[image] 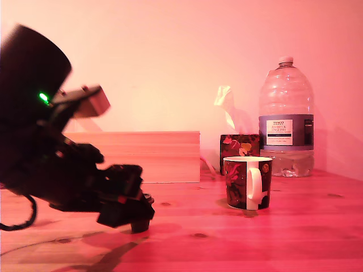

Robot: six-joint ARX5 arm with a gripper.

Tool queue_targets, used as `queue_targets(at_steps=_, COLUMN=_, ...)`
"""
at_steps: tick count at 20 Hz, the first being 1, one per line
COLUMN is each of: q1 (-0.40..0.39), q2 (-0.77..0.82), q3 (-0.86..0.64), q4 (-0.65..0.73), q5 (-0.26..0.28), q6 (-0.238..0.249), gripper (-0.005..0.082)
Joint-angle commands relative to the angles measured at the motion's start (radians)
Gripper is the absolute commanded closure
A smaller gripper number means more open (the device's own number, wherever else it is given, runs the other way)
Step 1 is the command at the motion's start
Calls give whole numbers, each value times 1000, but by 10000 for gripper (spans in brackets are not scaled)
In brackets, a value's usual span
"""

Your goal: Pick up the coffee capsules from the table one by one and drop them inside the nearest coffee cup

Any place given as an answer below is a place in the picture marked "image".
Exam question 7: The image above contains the floral mug with white handle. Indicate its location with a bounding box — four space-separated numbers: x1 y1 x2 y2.
223 156 273 211

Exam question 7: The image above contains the light wooden box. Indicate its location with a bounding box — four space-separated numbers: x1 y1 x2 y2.
62 130 201 184

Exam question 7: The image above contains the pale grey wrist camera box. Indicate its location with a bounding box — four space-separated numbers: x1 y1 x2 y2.
52 84 112 118

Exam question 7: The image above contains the large clear water bottle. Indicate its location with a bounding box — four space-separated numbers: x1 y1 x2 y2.
258 56 315 178

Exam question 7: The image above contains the floral tissue box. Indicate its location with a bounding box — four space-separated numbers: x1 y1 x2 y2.
220 133 260 176

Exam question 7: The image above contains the pale thin cable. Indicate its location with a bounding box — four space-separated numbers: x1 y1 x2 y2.
200 156 217 181

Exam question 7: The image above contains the white tissue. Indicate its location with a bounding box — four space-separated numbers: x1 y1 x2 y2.
214 84 255 135

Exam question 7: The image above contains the black looping arm cable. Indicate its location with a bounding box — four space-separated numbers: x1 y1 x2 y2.
0 194 39 231

